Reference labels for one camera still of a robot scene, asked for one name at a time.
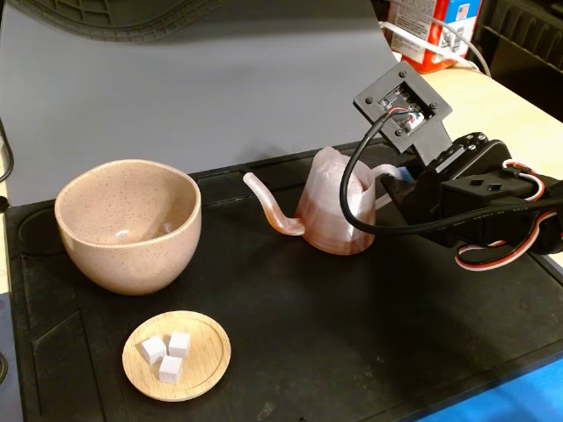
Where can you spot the white cube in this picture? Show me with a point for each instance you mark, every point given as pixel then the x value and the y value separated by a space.
pixel 170 369
pixel 179 345
pixel 153 351

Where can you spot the gray backdrop sheet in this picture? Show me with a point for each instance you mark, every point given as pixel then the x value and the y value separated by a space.
pixel 176 88

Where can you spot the blue tape strip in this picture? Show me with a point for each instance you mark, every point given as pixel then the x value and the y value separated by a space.
pixel 506 395

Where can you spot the black ribbed rubber mat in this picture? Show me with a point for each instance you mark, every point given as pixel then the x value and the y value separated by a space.
pixel 132 17

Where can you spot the black plastic crate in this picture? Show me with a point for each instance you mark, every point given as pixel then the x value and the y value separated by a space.
pixel 528 26

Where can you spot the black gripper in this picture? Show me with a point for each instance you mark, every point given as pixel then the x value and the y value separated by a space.
pixel 411 192

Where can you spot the round wooden saucer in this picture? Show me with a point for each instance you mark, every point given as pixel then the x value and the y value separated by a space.
pixel 206 351

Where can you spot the pink translucent kettle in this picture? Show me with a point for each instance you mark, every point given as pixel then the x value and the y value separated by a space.
pixel 334 228

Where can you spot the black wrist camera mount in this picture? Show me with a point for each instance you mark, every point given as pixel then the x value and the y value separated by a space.
pixel 374 94

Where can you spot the red and white box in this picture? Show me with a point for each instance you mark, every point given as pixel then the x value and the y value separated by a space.
pixel 409 26

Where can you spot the black silicone work mat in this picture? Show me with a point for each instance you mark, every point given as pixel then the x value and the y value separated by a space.
pixel 308 329

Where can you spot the beige speckled ceramic cup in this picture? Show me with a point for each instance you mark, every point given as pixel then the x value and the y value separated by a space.
pixel 132 264

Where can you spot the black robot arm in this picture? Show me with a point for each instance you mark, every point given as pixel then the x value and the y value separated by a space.
pixel 550 237

